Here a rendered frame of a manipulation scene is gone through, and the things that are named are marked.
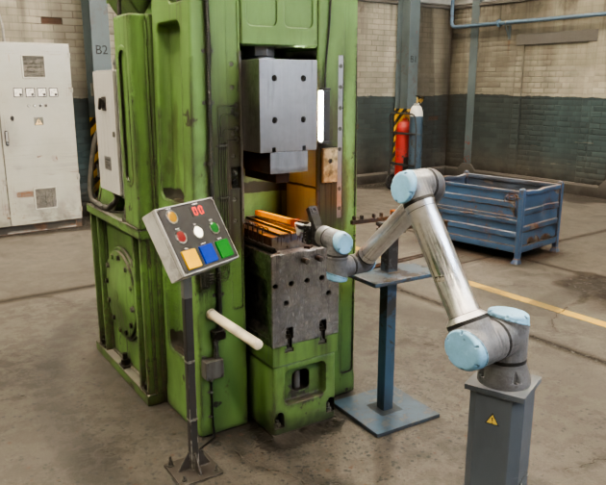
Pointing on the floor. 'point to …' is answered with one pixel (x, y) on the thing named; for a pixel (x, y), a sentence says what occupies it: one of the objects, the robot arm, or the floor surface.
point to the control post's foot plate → (207, 468)
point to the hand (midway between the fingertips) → (297, 221)
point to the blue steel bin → (502, 212)
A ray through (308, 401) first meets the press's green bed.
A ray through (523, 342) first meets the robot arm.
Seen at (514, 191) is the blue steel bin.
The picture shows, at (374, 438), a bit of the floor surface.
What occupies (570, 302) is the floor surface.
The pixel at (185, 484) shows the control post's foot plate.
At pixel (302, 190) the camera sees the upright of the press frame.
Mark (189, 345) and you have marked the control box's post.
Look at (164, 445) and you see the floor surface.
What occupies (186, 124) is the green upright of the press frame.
